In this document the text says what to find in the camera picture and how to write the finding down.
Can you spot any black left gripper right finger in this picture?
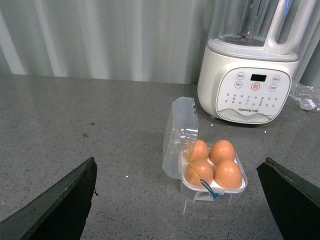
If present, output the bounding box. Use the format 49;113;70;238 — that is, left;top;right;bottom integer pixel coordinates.
256;157;320;240

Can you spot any clear plastic egg box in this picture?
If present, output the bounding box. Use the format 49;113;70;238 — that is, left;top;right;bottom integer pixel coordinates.
162;96;248;205

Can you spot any white power cord plug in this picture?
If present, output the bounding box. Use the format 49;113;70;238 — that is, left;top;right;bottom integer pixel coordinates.
299;99;316;111

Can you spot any brown egg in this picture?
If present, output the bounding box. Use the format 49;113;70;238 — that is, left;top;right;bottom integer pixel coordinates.
209;140;236;165
190;139;209;161
213;160;243;189
184;159;214;186

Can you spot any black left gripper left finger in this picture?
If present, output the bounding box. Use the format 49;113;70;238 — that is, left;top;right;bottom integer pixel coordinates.
0;157;98;240

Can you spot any clear plastic bag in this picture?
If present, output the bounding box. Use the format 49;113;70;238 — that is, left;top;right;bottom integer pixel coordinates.
289;83;320;113

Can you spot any blue rubber band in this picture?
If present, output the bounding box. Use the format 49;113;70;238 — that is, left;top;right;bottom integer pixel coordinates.
199;178;221;199

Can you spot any white Joyoung blender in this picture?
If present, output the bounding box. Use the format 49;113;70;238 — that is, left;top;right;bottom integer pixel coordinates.
197;0;320;124

